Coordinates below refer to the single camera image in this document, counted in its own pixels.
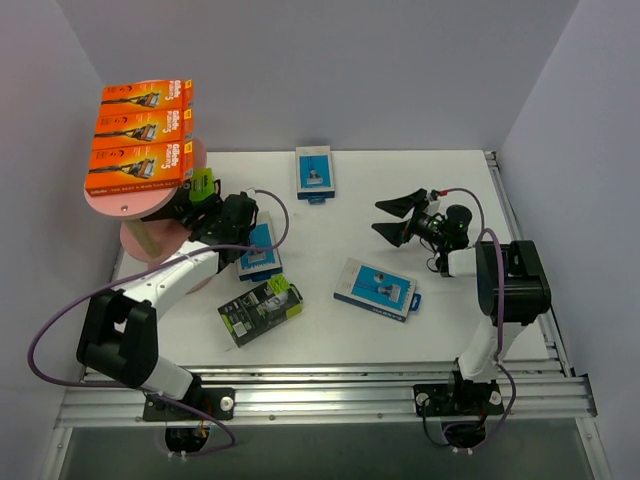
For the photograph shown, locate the pink three-tier wooden shelf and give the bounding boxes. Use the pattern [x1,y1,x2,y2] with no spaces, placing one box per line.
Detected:
[84,135,208,266]

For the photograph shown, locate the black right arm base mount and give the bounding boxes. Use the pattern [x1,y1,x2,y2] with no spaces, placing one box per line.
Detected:
[412,383,504,418]

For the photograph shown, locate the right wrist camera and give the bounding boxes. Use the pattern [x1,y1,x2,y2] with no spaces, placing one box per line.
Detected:
[427,189,448,201]

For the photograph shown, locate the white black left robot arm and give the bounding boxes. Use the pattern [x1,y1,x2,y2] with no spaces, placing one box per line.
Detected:
[76,192,258,419]

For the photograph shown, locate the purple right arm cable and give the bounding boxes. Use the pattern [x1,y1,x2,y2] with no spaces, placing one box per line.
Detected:
[439,187,516,451]

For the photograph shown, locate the aluminium mounting rail frame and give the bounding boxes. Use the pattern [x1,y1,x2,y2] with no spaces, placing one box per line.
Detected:
[44,150,611,479]

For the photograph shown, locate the blue Harry's box far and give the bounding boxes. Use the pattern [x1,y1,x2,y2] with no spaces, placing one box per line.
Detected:
[295,146,336,205]

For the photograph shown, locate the orange Gillette Fusion box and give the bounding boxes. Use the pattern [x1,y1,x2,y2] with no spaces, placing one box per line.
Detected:
[84,141,194,197]
[92,108,194,150]

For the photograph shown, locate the blue Harry's razor box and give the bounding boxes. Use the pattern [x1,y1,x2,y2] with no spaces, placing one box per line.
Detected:
[236,211,283,282]

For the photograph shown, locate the orange Gillette Fusion5 razor box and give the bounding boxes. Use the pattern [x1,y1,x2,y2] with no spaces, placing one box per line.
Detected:
[99,79,194,116]

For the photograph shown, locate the black green Gillette Labs box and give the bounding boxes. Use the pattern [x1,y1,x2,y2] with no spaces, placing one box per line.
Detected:
[139,167,222,224]

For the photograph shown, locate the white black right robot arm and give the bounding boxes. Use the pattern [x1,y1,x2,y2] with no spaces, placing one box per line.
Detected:
[372,187,551,413]

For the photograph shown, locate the blue Harry's box tilted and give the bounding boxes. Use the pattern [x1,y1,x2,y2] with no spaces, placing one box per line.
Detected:
[333,258,422,322]

